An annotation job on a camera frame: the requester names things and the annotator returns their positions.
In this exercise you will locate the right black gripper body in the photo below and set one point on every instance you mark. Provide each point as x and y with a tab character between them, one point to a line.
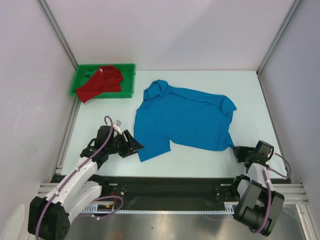
244	152

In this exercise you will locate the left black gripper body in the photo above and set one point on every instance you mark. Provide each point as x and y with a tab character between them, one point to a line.
119	146

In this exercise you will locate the blue polo shirt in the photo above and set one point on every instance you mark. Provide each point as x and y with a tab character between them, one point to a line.
182	116

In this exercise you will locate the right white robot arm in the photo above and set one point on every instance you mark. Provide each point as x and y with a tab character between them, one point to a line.
259	203

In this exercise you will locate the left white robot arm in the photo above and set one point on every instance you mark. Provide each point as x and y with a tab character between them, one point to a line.
51	216

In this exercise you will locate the red t shirt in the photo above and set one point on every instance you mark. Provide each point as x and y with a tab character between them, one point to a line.
106	79

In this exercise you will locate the green plastic bin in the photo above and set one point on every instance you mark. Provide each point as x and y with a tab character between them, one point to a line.
85	71

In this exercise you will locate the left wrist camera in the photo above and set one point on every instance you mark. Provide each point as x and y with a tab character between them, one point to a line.
118	126

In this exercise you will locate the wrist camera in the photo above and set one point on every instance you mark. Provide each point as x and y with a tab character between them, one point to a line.
118	126
270	153

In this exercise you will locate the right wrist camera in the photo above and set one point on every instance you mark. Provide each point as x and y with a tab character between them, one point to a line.
270	153

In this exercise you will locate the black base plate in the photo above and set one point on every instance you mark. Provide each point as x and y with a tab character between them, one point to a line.
171	194

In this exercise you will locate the right white cable duct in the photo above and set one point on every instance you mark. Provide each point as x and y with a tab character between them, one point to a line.
230	207

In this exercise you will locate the white cable duct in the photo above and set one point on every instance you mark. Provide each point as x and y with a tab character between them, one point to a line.
230	207
99	208

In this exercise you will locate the front aluminium rail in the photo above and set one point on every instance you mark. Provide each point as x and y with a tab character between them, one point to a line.
293	193

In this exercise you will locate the left white cable duct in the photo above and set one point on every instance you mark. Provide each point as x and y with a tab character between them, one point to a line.
99	208

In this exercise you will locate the right aluminium frame post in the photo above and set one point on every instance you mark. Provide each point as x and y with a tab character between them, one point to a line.
280	33

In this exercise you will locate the aluminium frame post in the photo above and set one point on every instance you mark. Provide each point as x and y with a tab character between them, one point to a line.
280	33
48	14

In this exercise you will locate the left aluminium frame post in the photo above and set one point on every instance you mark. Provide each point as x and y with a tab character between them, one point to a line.
48	14

